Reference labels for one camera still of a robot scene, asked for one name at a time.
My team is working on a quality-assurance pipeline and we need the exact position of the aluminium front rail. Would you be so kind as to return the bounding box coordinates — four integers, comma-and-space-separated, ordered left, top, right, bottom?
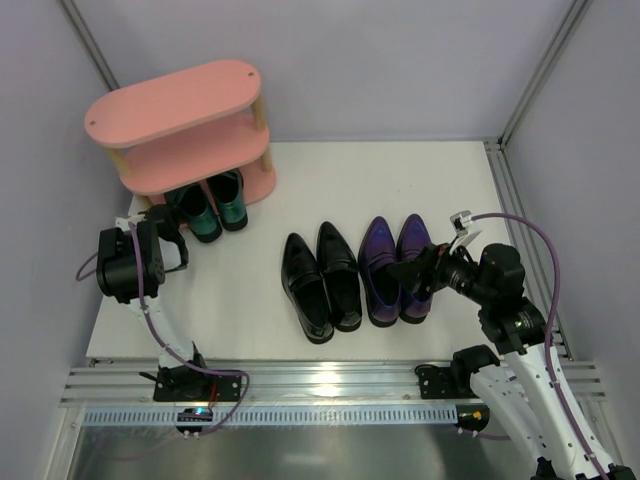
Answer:
59, 357, 609, 409

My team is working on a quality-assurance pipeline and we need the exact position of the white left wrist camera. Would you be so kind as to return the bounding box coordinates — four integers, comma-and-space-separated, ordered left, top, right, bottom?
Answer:
115, 214, 145, 231

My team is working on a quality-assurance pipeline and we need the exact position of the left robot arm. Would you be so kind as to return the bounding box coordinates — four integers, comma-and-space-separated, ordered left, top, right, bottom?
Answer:
96, 204, 431, 384

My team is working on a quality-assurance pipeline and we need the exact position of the pink three-tier shoe shelf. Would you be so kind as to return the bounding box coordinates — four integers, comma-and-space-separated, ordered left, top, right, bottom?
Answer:
84, 59, 276, 204

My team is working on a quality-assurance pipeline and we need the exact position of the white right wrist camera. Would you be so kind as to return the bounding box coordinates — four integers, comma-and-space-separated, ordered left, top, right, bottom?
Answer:
450, 210, 481, 253

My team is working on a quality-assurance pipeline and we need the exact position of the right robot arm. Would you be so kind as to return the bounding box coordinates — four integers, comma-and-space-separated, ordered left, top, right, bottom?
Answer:
412, 244, 634, 479

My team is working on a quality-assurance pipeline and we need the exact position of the slotted grey cable duct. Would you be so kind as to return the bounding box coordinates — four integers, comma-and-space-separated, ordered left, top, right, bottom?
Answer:
83, 404, 458, 428

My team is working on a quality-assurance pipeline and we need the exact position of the aluminium left corner post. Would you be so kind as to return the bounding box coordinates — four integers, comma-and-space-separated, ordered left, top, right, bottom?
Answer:
56, 0, 120, 91

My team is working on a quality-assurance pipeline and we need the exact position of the black patent loafer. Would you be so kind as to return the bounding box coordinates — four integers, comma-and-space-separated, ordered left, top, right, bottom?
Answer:
316, 221, 363, 333
281, 233, 334, 344

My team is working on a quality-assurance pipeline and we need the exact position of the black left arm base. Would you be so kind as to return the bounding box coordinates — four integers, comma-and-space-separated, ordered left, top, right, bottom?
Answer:
139, 366, 242, 403

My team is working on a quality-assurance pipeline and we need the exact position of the aluminium corner post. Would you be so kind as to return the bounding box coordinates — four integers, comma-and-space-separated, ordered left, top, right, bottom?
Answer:
498, 0, 593, 149
56, 0, 120, 91

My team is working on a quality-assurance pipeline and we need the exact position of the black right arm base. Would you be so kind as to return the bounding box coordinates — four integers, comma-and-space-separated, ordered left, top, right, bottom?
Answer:
414, 364, 476, 400

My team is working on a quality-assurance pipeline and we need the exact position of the green loafer shoe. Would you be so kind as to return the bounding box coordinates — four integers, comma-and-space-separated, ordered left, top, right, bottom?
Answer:
207, 169, 248, 231
164, 184, 222, 243

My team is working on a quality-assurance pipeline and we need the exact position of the purple loafer shoe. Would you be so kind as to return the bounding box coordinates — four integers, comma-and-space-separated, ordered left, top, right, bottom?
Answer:
358, 216, 401, 328
396, 214, 432, 324

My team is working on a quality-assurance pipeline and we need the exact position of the aluminium right corner post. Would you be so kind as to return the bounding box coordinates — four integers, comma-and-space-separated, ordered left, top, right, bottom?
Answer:
498, 0, 593, 149

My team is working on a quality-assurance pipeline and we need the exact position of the aluminium rail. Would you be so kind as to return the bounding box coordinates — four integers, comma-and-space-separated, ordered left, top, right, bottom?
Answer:
482, 139, 574, 361
59, 357, 609, 409

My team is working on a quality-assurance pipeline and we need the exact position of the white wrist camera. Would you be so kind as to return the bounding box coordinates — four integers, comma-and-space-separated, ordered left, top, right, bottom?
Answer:
115, 214, 145, 231
450, 210, 481, 253

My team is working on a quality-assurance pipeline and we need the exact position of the aluminium right side rail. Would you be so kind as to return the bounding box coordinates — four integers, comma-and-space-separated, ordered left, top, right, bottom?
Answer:
482, 139, 574, 361

